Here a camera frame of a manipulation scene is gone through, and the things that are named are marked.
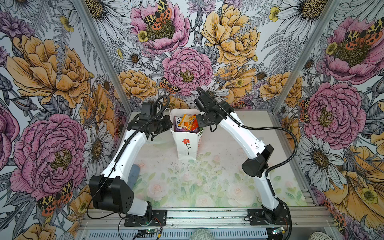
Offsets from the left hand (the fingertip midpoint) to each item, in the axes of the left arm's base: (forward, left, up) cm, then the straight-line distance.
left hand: (172, 128), depth 80 cm
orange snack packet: (+5, -7, -1) cm, 9 cm away
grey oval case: (-17, +22, -20) cm, 35 cm away
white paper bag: (-6, -7, -7) cm, 12 cm away
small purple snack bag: (+6, -2, -1) cm, 6 cm away
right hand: (+2, -17, 0) cm, 17 cm away
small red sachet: (+3, -12, -1) cm, 13 cm away
